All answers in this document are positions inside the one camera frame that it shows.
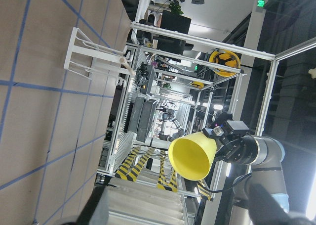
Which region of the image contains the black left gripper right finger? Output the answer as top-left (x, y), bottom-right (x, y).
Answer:
top-left (248, 184), bottom-right (290, 225)

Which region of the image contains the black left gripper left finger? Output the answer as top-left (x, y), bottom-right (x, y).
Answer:
top-left (76, 185), bottom-right (109, 225)

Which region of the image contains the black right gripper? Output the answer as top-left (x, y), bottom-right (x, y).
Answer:
top-left (202, 127), bottom-right (259, 165)

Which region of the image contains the yellow ikea cup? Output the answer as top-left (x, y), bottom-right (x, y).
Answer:
top-left (168, 132), bottom-right (217, 181)

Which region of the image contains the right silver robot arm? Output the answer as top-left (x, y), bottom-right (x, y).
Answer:
top-left (202, 121), bottom-right (289, 212)

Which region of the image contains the yellow hard hat small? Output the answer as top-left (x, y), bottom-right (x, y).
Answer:
top-left (191, 81), bottom-right (204, 89)

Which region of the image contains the yellow hard hat large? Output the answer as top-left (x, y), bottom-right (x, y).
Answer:
top-left (208, 49), bottom-right (240, 77)

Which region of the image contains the green exit sign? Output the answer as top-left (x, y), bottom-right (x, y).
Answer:
top-left (257, 0), bottom-right (265, 8)

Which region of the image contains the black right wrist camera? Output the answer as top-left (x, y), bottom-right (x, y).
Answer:
top-left (216, 112), bottom-right (249, 136)

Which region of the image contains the white wire cup rack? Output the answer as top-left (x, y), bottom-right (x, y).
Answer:
top-left (63, 27), bottom-right (136, 86)

